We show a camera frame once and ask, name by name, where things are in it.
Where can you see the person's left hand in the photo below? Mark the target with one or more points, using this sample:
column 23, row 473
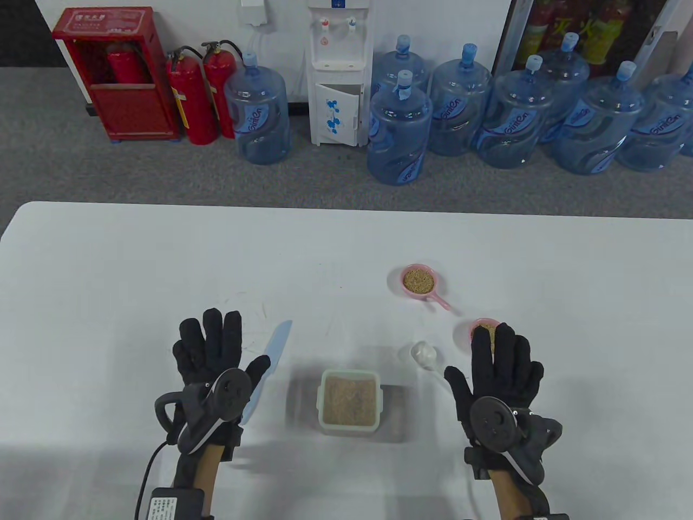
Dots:
column 211, row 346

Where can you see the person's right hand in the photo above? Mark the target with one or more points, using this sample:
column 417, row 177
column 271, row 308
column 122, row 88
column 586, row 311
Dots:
column 503, row 368

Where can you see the small white sesame portion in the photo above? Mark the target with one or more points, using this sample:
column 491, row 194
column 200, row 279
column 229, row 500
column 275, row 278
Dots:
column 418, row 280
column 493, row 338

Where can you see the light blue knife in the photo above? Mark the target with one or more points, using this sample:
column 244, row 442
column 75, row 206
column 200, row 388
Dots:
column 276, row 346

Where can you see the white plastic coffee spoon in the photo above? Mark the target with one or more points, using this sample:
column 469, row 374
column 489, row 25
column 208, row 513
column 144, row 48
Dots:
column 423, row 352

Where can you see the clear green-rimmed container lid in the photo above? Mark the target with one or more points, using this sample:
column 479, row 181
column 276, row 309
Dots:
column 320, row 401

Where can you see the white sesame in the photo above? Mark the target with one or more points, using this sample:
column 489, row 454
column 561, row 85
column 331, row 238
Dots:
column 349, row 401

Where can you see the clear plastic food container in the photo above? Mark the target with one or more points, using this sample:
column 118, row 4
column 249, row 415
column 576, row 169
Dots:
column 349, row 431

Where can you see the person's left forearm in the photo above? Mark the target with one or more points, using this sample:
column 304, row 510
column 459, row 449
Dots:
column 208, row 471

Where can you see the person's right forearm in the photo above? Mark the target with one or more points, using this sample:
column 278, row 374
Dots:
column 511, row 495

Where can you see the blue water jug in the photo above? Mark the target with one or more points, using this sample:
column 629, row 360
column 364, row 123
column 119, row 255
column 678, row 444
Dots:
column 257, row 114

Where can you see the red fire extinguisher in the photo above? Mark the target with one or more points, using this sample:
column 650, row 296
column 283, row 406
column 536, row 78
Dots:
column 219, row 76
column 192, row 103
column 123, row 65

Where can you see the red fire extinguisher cabinet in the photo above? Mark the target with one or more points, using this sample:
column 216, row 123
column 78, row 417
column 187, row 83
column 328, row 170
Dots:
column 130, row 114

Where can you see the row of blue water bottles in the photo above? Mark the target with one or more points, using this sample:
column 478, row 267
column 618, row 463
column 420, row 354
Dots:
column 398, row 135

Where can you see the white water dispenser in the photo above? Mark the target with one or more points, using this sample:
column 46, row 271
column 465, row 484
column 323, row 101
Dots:
column 338, row 54

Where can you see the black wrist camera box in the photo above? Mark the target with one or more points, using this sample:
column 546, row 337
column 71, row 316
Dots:
column 176, row 506
column 544, row 516

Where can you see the white wall box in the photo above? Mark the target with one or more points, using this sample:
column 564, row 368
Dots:
column 253, row 12

